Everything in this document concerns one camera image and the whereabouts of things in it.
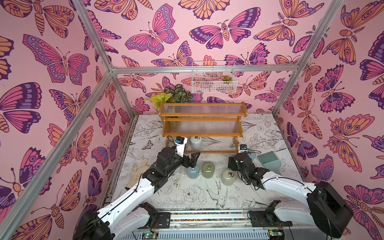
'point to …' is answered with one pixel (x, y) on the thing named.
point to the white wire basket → (214, 77)
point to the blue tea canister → (193, 172)
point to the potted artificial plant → (171, 94)
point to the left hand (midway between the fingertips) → (193, 149)
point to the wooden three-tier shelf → (210, 127)
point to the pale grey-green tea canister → (228, 177)
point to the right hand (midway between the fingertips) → (235, 157)
